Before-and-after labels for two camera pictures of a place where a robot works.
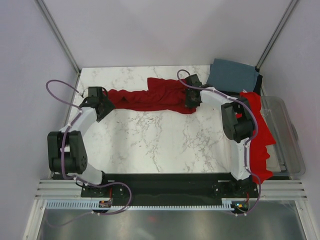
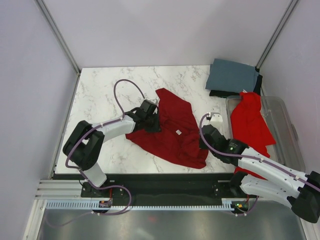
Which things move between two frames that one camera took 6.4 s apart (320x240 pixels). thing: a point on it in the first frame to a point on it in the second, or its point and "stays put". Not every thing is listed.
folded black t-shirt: [256, 88] stays put
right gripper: [190, 105] to [201, 146]
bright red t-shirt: [259, 156] stays put
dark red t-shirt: [162, 95] to [179, 139]
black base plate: [174, 187] stays put
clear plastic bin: [286, 158] stays put
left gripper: [109, 107] to [156, 127]
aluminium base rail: [71, 189] stays put
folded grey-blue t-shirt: [232, 76] stays put
